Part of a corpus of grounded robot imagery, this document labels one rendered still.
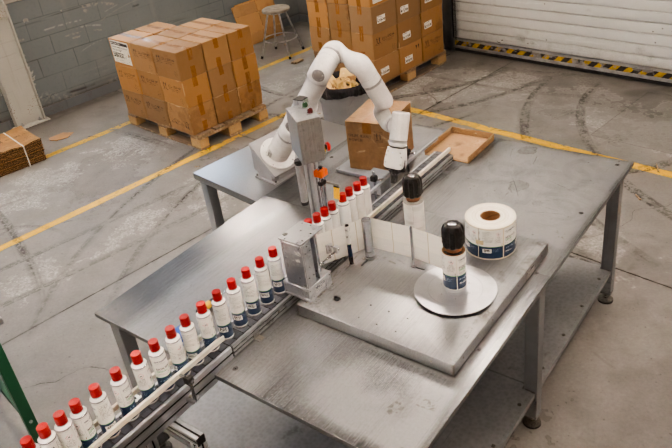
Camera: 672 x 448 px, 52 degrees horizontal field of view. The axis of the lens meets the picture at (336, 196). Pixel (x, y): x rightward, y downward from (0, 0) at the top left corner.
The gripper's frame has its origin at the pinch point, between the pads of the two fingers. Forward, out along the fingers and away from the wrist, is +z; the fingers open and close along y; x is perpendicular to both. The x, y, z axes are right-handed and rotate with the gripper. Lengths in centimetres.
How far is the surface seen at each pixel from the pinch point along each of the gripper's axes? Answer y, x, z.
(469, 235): 54, -27, 9
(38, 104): -516, 127, 36
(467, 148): 5, 65, -10
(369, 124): -25.5, 13.4, -21.2
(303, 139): -4, -65, -22
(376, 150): -23.2, 18.7, -8.0
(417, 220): 30.9, -29.3, 8.1
